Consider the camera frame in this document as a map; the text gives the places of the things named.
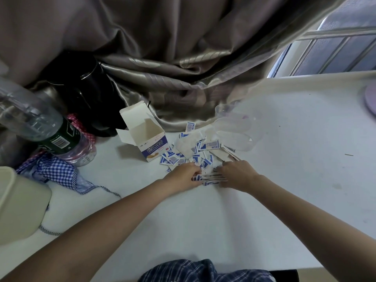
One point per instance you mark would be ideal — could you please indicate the red patterned cloth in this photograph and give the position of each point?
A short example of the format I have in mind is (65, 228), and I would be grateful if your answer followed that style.
(83, 127)

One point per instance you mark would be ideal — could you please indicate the cream plastic container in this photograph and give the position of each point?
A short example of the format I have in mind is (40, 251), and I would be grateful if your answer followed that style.
(20, 205)

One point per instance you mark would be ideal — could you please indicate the purple round object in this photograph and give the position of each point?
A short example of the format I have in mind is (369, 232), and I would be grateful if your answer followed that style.
(371, 98)

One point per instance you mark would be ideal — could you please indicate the pile of blue-white bandage packets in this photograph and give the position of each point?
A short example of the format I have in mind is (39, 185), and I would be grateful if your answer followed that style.
(202, 155)

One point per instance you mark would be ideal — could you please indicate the person's right fingers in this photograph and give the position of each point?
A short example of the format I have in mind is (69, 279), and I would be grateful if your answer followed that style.
(220, 176)

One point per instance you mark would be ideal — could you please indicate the window with metal bars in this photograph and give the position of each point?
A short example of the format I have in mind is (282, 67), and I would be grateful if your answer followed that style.
(335, 44)

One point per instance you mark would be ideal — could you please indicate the clear green-label plastic bottle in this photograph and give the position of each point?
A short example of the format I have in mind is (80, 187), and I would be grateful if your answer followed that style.
(38, 120)

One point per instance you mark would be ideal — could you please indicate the grey-brown satin curtain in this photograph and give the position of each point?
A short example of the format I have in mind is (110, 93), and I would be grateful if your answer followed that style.
(182, 49)

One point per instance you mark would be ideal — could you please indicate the clear plastic bag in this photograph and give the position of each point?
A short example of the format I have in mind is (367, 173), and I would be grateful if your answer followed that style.
(238, 126)

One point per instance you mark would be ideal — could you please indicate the person's left hand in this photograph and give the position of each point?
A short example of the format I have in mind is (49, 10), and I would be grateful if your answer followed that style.
(180, 177)

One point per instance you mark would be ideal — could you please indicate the person's blue plaid clothing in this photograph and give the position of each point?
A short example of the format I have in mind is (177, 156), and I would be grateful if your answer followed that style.
(202, 273)

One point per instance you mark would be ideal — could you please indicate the blue checked cloth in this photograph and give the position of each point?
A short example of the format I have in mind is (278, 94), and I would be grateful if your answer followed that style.
(58, 171)

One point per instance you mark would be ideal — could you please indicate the open white bandage box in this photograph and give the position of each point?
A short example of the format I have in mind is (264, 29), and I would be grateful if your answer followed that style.
(147, 135)

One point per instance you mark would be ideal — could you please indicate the person's right forearm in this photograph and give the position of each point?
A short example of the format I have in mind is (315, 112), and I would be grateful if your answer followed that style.
(311, 229)

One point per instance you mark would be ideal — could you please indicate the person's left fingers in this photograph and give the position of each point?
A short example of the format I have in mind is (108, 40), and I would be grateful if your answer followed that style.
(196, 173)

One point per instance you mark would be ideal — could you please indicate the person's right hand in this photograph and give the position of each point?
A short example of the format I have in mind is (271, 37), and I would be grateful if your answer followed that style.
(239, 174)

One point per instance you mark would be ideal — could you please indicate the person's left forearm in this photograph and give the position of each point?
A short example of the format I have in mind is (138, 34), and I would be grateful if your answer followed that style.
(97, 229)

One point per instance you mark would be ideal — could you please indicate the black kettle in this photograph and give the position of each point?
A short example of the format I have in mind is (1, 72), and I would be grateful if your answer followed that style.
(88, 91)

